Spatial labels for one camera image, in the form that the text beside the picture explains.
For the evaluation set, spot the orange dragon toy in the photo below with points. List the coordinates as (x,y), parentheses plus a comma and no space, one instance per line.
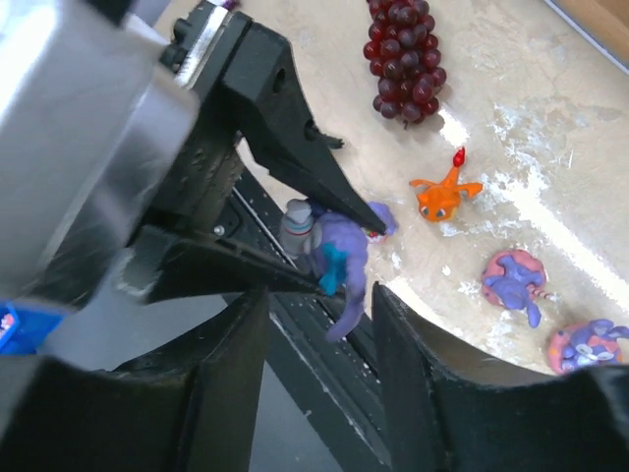
(439,201)

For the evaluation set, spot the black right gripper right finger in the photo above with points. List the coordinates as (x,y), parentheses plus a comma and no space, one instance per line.
(449,406)

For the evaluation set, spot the red grape bunch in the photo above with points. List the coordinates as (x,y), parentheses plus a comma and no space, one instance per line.
(403,55)

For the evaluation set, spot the purple bunny blue bow toy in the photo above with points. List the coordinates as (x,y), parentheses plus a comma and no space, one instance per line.
(336,250)

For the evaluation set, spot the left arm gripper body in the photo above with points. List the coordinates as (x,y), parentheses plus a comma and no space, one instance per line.
(95,131)

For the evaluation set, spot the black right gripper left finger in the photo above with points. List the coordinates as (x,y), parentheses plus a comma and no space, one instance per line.
(188,405)

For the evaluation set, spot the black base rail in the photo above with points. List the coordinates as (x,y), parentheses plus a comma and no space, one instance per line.
(320,408)

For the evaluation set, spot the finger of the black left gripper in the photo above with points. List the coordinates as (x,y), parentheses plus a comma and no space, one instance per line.
(164,266)
(268,106)

